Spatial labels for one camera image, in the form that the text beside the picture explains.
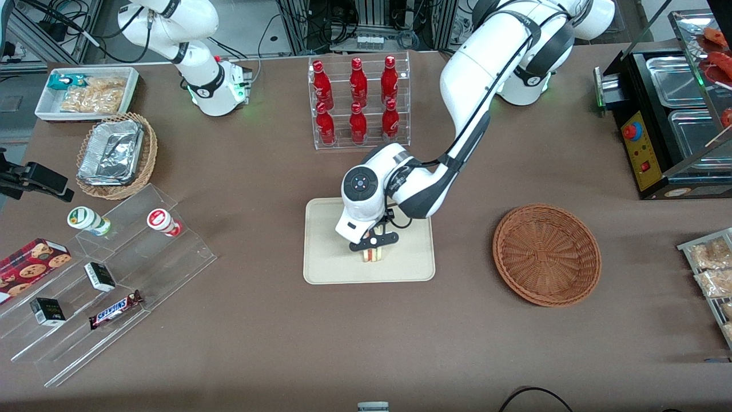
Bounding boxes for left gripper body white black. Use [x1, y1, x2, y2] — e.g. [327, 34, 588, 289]
[335, 215, 400, 253]

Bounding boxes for beige plastic tray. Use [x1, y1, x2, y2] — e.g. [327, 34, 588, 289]
[303, 197, 436, 285]

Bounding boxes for round brown wicker basket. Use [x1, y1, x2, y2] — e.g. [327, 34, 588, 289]
[492, 204, 602, 308]

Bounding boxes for oval light wicker basket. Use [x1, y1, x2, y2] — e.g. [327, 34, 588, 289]
[75, 112, 158, 200]

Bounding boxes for tray of packaged snacks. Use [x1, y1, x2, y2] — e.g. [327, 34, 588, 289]
[677, 228, 732, 351]

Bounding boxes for clear acrylic bottle rack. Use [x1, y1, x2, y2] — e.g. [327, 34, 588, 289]
[308, 51, 411, 151]

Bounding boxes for red cola bottle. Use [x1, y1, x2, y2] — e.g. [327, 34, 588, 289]
[349, 57, 368, 107]
[312, 60, 335, 109]
[381, 56, 399, 105]
[381, 100, 400, 143]
[349, 102, 368, 145]
[315, 103, 336, 145]

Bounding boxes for clear acrylic tiered shelf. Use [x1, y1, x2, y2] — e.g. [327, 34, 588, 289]
[0, 183, 218, 388]

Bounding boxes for red lid yogurt cup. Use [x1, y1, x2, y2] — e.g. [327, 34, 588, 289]
[146, 208, 183, 237]

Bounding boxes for Snickers chocolate bar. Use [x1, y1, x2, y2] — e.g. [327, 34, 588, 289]
[89, 290, 144, 330]

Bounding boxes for stacked aluminium foil containers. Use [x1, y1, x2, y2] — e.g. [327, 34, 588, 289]
[77, 119, 145, 187]

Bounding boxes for small black carton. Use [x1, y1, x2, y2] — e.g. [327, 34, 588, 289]
[30, 298, 66, 327]
[84, 262, 117, 293]

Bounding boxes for green lid yogurt cup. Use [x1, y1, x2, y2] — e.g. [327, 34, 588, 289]
[67, 206, 112, 236]

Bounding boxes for black food warmer cabinet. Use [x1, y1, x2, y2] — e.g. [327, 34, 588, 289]
[594, 9, 732, 200]

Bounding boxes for clear bag of chips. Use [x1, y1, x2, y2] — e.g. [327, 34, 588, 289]
[59, 77, 127, 114]

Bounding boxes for red cookie box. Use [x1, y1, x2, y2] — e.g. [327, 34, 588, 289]
[0, 238, 73, 306]

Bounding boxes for teal snack packet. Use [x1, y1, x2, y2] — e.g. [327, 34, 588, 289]
[47, 74, 87, 92]

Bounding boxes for white rectangular snack bin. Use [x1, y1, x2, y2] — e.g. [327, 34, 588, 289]
[34, 67, 140, 122]

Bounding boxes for clear bag of pastry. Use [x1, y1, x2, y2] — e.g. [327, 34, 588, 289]
[695, 269, 732, 299]
[688, 237, 732, 270]

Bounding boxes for steel warmer pan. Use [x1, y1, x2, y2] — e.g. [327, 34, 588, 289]
[646, 56, 708, 109]
[667, 109, 732, 172]

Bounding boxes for red fried food piece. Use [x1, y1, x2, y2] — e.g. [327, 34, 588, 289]
[705, 51, 732, 88]

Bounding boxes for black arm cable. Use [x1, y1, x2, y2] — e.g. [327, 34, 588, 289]
[384, 11, 572, 229]

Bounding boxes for black floor cable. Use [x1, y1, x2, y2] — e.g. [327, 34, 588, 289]
[498, 387, 574, 412]

